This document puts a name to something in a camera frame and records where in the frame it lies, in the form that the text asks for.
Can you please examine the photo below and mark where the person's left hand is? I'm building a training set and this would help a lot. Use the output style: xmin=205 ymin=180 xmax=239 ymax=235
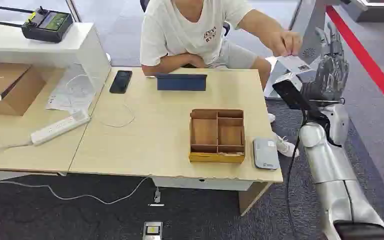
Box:
xmin=271 ymin=30 xmax=304 ymax=57

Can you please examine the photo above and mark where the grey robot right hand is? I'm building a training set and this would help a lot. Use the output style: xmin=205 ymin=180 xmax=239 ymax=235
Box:
xmin=301 ymin=23 xmax=351 ymax=104

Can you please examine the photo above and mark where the person's right hand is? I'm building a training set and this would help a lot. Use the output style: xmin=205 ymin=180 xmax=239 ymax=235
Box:
xmin=188 ymin=53 xmax=208 ymax=69

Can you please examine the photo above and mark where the white printed card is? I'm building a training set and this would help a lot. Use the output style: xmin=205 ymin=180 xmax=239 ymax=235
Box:
xmin=275 ymin=55 xmax=314 ymax=76

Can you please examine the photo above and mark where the tablet in blue case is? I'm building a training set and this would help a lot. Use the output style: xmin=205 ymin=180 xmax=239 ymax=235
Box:
xmin=155 ymin=73 xmax=208 ymax=92

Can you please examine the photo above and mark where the grey display stand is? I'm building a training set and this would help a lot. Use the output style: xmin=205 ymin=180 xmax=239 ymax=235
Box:
xmin=263 ymin=0 xmax=343 ymax=100

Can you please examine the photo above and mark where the person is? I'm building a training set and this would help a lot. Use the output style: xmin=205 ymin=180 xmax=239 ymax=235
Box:
xmin=139 ymin=0 xmax=304 ymax=90

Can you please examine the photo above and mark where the grey platform base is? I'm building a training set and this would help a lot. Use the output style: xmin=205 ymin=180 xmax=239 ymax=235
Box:
xmin=340 ymin=0 xmax=384 ymax=23

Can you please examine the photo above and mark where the wooden compartment box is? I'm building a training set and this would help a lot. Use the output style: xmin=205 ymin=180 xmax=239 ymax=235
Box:
xmin=188 ymin=108 xmax=247 ymax=165

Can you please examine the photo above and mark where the black smartphone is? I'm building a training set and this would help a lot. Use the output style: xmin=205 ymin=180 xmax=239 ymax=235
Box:
xmin=109 ymin=70 xmax=134 ymax=95

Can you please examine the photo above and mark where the grey flat card reader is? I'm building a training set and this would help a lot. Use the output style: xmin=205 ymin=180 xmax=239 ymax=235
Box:
xmin=252 ymin=137 xmax=282 ymax=172

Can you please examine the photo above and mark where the white desk shelf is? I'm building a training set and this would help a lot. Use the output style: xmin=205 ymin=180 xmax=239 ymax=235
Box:
xmin=0 ymin=21 xmax=112 ymax=94

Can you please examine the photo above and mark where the printed paper sheet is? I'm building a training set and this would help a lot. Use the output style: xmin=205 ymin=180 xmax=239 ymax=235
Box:
xmin=45 ymin=63 xmax=97 ymax=116

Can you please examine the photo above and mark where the metal pole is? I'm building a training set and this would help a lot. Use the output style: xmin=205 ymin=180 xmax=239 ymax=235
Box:
xmin=65 ymin=0 xmax=82 ymax=23

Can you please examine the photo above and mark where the small grey plug adapter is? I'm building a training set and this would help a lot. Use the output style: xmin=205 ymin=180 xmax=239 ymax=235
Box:
xmin=147 ymin=187 xmax=166 ymax=208

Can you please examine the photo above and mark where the wooden desk leg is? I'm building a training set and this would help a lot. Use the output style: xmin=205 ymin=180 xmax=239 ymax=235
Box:
xmin=238 ymin=182 xmax=273 ymax=217

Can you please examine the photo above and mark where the white power strip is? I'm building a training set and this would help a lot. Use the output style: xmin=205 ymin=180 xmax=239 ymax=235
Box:
xmin=30 ymin=109 xmax=92 ymax=147

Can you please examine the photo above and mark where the black remote controller with antennas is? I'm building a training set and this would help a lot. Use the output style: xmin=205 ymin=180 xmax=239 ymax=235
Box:
xmin=0 ymin=5 xmax=74 ymax=44

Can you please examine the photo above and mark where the metal floor socket box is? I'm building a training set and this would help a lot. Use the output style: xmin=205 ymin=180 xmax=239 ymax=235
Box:
xmin=141 ymin=221 xmax=164 ymax=240

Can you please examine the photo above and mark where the dark grey carpet mat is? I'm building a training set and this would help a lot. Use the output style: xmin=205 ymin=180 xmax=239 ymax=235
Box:
xmin=0 ymin=70 xmax=384 ymax=240

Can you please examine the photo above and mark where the brown cardboard box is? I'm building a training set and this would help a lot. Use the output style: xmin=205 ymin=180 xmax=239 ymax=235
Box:
xmin=0 ymin=62 xmax=46 ymax=117

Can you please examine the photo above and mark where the pale and black wrist camera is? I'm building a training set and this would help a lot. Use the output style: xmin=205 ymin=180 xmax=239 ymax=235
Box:
xmin=272 ymin=72 xmax=312 ymax=111

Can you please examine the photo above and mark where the thin white cable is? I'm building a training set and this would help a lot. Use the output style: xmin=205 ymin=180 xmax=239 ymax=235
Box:
xmin=64 ymin=74 xmax=136 ymax=129

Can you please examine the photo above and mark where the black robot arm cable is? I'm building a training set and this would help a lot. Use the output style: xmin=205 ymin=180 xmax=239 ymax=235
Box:
xmin=284 ymin=109 xmax=312 ymax=234

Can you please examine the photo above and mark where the white floor cable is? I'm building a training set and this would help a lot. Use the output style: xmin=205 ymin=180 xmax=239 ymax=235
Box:
xmin=0 ymin=177 xmax=150 ymax=206

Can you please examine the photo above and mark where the white power strip cable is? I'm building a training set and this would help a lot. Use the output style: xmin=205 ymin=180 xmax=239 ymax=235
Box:
xmin=0 ymin=141 xmax=34 ymax=163

